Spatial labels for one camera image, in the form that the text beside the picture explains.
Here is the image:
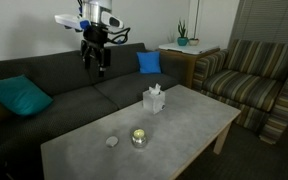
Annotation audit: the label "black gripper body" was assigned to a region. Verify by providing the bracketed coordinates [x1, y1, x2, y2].
[80, 25, 112, 52]

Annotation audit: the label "glass jar candle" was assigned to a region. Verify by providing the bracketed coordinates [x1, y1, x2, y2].
[130, 128, 149, 149]

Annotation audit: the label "dark grey patterned sofa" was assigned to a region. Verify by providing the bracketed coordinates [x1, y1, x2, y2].
[0, 42, 188, 180]

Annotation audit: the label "blue cushion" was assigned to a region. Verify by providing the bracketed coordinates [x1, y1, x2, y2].
[136, 50, 163, 75]

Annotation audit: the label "grey tissue box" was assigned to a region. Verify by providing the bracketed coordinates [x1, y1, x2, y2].
[142, 83, 167, 115]

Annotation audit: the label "teal cushion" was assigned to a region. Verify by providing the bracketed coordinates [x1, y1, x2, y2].
[0, 74, 54, 117]

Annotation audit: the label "plant in teal pot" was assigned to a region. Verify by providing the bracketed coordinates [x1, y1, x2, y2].
[176, 18, 190, 47]

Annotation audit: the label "wooden side table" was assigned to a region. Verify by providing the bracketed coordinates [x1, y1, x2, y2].
[157, 47, 221, 90]

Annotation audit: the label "small pale plant pot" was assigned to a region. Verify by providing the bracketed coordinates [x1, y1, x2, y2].
[188, 37, 200, 47]

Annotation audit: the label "wooden coffee table leg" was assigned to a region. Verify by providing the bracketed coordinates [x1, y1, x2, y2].
[212, 121, 233, 156]

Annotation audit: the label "striped armchair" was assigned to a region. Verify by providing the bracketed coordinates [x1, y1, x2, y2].
[192, 38, 288, 145]

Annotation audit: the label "window blinds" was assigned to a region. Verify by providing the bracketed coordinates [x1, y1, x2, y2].
[228, 0, 288, 49]

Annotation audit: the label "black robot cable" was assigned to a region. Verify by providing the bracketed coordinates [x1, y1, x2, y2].
[106, 27, 132, 46]

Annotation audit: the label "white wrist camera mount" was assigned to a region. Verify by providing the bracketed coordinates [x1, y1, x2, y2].
[54, 13, 92, 32]

